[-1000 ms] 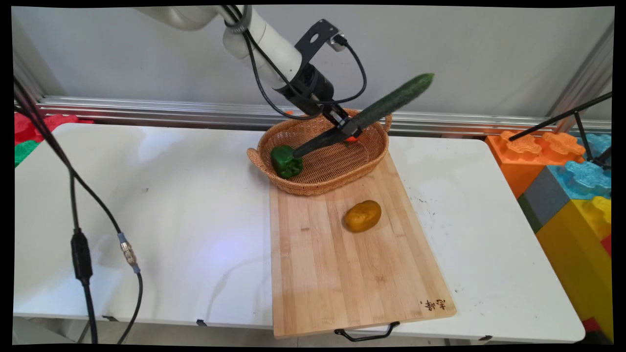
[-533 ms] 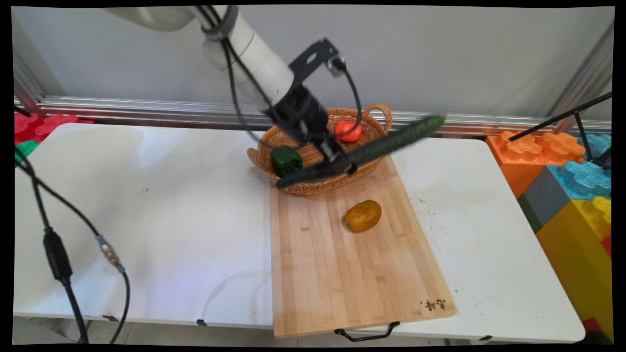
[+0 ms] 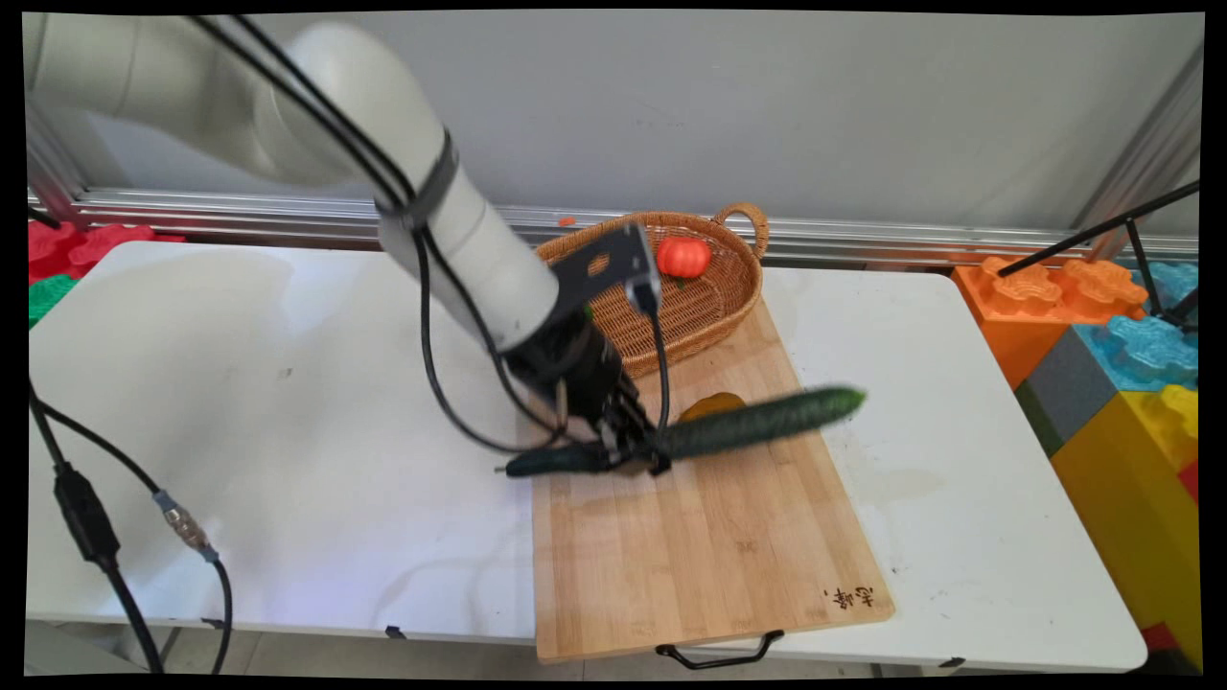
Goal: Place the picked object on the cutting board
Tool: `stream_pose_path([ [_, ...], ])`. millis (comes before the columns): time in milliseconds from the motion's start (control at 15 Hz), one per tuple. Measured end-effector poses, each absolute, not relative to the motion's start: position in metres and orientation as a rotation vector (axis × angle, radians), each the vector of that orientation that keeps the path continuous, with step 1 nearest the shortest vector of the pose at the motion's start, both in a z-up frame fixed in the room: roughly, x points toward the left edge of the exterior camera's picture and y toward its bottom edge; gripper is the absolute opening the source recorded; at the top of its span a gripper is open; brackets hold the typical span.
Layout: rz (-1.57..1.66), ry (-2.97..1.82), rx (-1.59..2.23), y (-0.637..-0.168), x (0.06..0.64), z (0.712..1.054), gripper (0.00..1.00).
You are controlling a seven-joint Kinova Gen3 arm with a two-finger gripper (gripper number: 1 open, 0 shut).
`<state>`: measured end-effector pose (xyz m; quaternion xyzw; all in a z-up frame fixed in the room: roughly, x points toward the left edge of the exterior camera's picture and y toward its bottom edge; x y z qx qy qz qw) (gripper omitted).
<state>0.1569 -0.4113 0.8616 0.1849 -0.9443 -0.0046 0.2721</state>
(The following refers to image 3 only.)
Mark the yellow giant building block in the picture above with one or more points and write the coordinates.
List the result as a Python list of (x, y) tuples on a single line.
[(1141, 508)]

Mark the woven wicker basket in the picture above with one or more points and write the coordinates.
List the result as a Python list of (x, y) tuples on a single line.
[(700, 287)]

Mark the small red building block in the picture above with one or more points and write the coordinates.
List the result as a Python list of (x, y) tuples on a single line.
[(1190, 479)]

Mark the slanted aluminium frame post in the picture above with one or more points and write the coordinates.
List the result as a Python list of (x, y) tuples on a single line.
[(1145, 153)]

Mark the red tomato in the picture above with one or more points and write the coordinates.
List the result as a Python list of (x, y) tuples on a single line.
[(683, 257)]

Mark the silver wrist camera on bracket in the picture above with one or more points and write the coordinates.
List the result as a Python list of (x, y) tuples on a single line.
[(613, 264)]

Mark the red giant building block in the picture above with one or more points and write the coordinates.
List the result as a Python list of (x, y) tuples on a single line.
[(77, 244)]

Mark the grey giant building block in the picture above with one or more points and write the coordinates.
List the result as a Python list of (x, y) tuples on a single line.
[(1064, 388)]

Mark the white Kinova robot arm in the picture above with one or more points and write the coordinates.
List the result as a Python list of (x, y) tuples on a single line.
[(288, 125)]

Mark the bamboo cutting board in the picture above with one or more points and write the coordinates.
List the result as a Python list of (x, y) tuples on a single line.
[(709, 546)]

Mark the horizontal aluminium frame rail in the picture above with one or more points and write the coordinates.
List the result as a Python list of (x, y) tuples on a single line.
[(863, 240)]

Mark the black tripod rods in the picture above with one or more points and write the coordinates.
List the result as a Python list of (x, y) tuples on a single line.
[(1131, 249)]

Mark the blue giant building block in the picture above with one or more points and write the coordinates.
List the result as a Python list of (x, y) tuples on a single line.
[(1145, 350)]

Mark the orange giant building block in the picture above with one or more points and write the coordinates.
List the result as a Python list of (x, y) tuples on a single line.
[(1035, 307)]

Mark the green giant building block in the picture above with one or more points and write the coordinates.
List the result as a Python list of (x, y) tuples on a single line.
[(50, 295)]

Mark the brown potato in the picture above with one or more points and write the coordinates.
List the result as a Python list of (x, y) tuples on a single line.
[(711, 406)]

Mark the long dark green cucumber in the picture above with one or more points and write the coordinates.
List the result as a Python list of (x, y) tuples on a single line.
[(757, 422)]

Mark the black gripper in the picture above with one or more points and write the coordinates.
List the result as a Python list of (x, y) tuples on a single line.
[(573, 369)]

